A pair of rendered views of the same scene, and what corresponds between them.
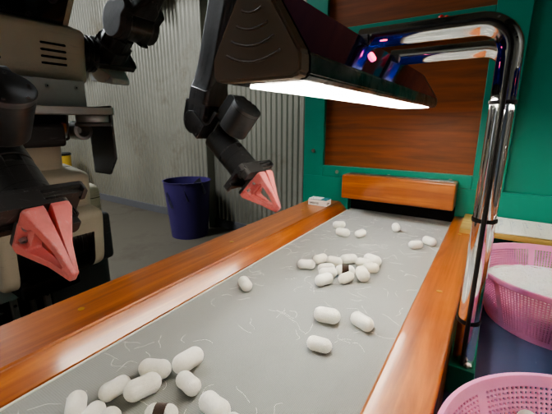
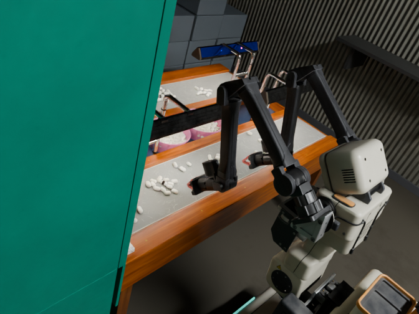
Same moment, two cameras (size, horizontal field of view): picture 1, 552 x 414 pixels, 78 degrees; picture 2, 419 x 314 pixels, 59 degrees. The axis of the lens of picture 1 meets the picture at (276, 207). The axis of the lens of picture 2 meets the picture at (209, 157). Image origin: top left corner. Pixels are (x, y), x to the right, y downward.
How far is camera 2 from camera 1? 2.11 m
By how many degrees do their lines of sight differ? 130
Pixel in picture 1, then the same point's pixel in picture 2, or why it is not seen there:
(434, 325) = (163, 154)
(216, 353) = not seen: hidden behind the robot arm
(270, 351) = (199, 168)
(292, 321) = (190, 174)
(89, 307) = (242, 187)
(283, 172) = not seen: outside the picture
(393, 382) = (183, 149)
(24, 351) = (249, 178)
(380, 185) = not seen: hidden behind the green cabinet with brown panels
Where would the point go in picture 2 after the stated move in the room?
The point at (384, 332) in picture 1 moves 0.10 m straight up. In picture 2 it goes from (170, 163) to (174, 148)
